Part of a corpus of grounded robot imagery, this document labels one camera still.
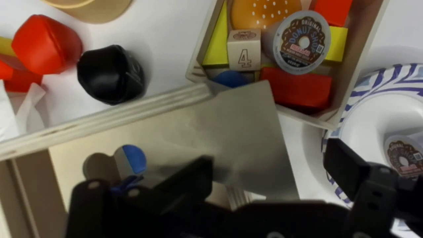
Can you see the coffee pod in tray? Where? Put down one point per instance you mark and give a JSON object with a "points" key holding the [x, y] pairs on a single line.
{"points": [[301, 43]]}

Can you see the wooden shape sorter cube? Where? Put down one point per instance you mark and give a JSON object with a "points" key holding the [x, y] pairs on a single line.
{"points": [[239, 128]]}

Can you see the blue patterned paper plate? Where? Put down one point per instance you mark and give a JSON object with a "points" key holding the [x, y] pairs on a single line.
{"points": [[387, 102]]}

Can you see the blue shape block inside sorter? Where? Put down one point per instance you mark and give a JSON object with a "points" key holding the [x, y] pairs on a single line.
{"points": [[130, 160]]}

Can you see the wooden number four block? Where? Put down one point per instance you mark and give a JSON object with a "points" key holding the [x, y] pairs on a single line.
{"points": [[243, 49]]}

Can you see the red toy block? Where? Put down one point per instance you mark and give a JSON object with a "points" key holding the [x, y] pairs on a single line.
{"points": [[41, 45]]}

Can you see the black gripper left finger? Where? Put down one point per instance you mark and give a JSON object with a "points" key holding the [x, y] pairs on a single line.
{"points": [[171, 209]]}

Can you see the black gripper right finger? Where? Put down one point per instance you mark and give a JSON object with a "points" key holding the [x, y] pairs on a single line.
{"points": [[378, 193]]}

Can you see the black toy block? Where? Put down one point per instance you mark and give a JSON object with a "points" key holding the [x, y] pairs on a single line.
{"points": [[111, 74]]}

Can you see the tan plastic bottle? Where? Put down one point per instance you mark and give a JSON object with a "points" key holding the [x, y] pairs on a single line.
{"points": [[91, 11]]}

